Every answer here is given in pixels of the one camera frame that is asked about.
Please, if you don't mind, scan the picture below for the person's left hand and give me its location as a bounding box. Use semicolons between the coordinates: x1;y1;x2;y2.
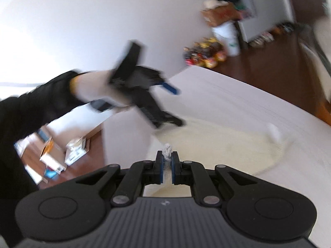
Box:
74;70;135;109

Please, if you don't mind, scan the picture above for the cream towel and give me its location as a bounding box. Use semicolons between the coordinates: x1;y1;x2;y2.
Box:
143;117;294;198

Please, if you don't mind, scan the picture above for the row of shoes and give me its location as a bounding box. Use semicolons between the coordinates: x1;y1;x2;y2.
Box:
248;22;298;47

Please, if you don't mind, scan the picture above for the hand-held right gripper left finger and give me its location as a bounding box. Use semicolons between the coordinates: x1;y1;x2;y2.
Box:
75;150;164;207

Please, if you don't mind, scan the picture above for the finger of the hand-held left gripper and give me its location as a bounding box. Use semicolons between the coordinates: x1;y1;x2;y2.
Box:
131;89;186;130
152;79;181;95

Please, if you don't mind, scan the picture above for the white cabinet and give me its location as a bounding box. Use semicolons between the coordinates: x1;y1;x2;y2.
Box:
238;0;296;43

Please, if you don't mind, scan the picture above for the cream sofa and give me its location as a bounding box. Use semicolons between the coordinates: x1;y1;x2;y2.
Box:
299;15;331;124

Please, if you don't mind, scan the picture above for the brown cardboard box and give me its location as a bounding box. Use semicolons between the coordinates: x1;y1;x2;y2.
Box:
202;2;252;27

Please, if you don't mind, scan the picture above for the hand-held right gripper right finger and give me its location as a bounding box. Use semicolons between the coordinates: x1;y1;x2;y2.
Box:
171;151;255;207

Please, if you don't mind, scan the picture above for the orange blue carton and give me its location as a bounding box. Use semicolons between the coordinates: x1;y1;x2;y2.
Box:
39;137;56;161

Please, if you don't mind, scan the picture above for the white open carton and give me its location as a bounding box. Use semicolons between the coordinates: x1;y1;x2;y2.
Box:
65;137;91;166

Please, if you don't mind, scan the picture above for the white plastic bucket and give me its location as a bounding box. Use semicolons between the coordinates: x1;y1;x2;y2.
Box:
212;22;241;57

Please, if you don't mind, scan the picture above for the person's left forearm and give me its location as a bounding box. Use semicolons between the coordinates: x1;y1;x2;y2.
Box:
0;71;79;145

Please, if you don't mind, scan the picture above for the pile of colourful cloths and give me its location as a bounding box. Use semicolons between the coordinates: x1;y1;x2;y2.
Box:
234;1;252;20

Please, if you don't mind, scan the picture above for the beige sun hat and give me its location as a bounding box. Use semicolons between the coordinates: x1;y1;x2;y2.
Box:
203;0;228;10

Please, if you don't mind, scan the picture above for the pile of snack packets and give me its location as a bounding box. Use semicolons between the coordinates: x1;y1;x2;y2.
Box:
183;37;228;69

